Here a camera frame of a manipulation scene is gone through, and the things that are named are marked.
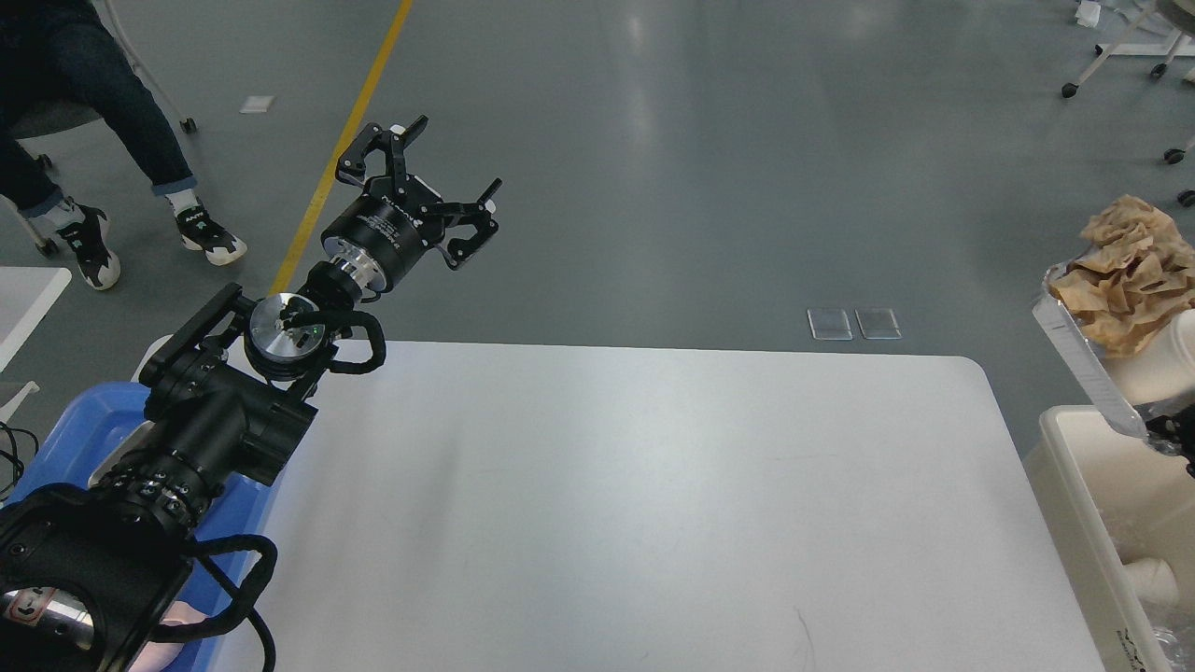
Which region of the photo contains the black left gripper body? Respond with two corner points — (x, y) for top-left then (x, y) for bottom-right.
(321, 177), (445, 292)

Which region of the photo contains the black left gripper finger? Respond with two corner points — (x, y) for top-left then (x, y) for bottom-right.
(421, 178), (503, 271)
(336, 115), (429, 193)

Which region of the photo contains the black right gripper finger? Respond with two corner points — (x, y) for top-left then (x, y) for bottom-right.
(1146, 410), (1194, 476)

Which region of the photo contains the white paper cup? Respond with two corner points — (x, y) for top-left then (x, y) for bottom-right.
(1103, 310), (1194, 407)

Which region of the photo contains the aluminium foil tray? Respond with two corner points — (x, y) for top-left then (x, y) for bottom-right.
(1032, 263), (1150, 441)

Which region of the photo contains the brown paper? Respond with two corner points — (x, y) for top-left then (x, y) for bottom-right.
(1048, 195), (1194, 360)

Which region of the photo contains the pink mug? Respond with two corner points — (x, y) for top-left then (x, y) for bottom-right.
(129, 601), (208, 672)

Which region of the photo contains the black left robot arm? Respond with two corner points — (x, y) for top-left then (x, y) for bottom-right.
(4, 116), (502, 671)

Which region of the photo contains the white plastic bin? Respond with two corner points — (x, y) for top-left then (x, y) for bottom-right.
(1021, 407), (1194, 671)

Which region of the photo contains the white cup in bin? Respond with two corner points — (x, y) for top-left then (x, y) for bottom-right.
(1122, 557), (1181, 607)

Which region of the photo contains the black chair caster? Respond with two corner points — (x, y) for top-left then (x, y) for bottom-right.
(1160, 132), (1195, 208)

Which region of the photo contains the clear floor plate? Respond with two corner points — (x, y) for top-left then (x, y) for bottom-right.
(854, 307), (902, 341)
(807, 307), (854, 342)

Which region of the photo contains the blue plastic tray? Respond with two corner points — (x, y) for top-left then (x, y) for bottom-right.
(7, 381), (272, 671)

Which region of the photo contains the white office chair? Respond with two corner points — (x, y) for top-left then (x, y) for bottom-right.
(4, 1), (197, 259)

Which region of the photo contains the seated person in black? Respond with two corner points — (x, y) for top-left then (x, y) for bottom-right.
(4, 1), (247, 292)

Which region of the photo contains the white rolling frame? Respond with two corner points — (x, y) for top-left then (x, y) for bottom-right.
(1060, 1), (1194, 100)

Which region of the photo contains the black cable bundle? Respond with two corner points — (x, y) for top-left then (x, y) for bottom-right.
(0, 424), (38, 500)

